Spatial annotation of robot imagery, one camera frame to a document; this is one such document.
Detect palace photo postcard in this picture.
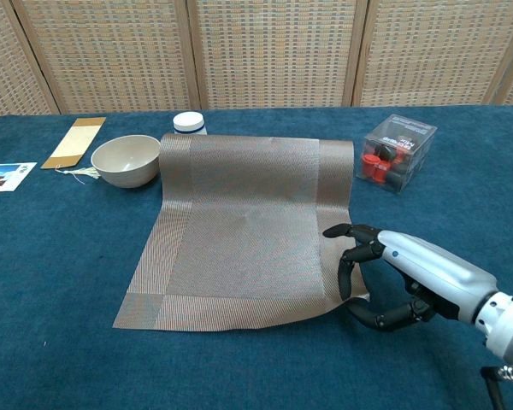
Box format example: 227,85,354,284
0,161,38,193

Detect beige bowl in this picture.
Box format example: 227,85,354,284
90,134,162,190

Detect clear box of red-black parts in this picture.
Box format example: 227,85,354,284
355,113,438,196

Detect woven bamboo folding screen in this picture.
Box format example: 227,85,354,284
0,0,513,122

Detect white paper cup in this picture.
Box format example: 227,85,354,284
172,111,208,136

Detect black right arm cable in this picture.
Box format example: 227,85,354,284
481,365,508,410

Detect teal plush table cover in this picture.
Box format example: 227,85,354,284
0,104,513,410

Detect beige gold bookmark with tassel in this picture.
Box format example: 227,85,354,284
40,116,107,185

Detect grey woven placemat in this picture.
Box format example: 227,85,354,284
112,132,371,331

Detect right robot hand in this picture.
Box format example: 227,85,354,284
322,222,499,332

